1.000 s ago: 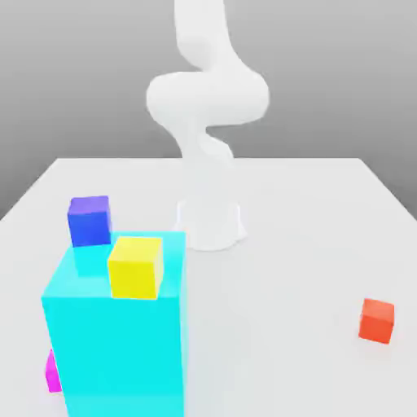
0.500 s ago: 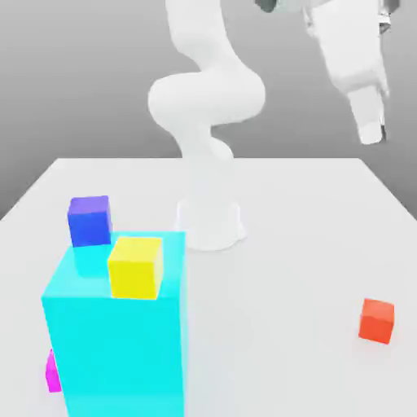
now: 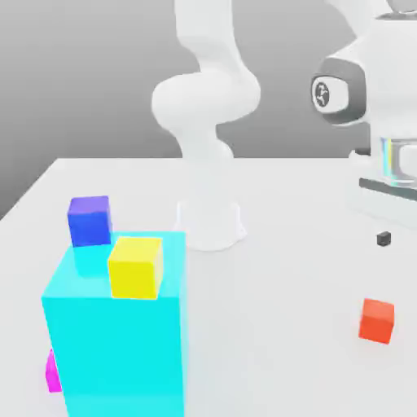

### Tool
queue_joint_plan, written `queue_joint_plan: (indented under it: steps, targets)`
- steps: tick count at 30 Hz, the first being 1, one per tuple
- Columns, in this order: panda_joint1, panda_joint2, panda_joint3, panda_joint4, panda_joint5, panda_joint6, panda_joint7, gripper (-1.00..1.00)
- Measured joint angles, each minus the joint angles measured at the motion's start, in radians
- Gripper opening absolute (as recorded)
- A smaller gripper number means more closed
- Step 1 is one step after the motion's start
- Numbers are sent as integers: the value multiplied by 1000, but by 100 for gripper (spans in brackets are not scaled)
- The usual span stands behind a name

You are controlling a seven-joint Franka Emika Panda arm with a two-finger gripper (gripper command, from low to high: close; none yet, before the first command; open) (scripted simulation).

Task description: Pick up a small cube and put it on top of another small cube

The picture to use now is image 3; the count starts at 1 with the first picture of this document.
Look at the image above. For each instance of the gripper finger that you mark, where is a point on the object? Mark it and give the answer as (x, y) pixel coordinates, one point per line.
(384, 239)

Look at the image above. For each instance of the small blue cube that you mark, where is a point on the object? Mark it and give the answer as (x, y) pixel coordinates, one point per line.
(88, 224)

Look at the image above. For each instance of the small orange cube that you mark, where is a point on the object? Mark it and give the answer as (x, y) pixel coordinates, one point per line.
(374, 324)

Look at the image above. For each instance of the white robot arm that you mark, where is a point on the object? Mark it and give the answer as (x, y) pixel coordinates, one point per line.
(208, 97)

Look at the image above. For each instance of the large cyan box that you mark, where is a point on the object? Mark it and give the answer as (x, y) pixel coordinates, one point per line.
(117, 352)

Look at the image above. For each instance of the small yellow cube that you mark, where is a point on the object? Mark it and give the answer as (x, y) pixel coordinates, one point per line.
(133, 277)

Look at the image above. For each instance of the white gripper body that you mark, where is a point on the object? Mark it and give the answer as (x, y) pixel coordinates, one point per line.
(391, 203)

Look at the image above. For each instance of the small magenta cube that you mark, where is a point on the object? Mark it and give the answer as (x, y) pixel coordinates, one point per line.
(52, 374)

